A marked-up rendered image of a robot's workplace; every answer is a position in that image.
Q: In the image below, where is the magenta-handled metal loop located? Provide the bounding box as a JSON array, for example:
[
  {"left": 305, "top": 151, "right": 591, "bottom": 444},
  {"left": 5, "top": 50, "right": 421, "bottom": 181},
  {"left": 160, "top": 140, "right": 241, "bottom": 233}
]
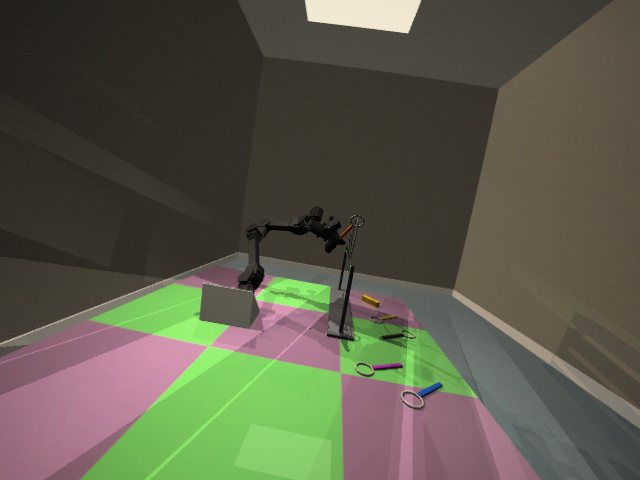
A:
[{"left": 355, "top": 362, "right": 403, "bottom": 376}]

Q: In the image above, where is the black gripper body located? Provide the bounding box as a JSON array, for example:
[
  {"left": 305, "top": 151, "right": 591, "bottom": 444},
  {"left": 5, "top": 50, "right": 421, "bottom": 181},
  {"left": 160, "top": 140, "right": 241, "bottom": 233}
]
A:
[{"left": 315, "top": 223, "right": 337, "bottom": 253}]

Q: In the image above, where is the black ring with handle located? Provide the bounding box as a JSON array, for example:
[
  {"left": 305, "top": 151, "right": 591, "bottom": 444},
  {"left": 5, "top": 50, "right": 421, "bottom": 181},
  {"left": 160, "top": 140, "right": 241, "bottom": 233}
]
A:
[{"left": 382, "top": 330, "right": 415, "bottom": 339}]

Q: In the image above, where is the orange flat bar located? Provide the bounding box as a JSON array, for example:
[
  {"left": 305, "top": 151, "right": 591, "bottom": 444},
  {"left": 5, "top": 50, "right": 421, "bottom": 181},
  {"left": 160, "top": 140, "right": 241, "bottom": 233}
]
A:
[{"left": 362, "top": 295, "right": 380, "bottom": 307}]

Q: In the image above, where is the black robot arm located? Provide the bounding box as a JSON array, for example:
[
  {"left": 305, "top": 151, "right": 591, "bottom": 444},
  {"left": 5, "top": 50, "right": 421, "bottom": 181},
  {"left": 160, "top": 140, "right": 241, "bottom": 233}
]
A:
[{"left": 237, "top": 206, "right": 341, "bottom": 293}]

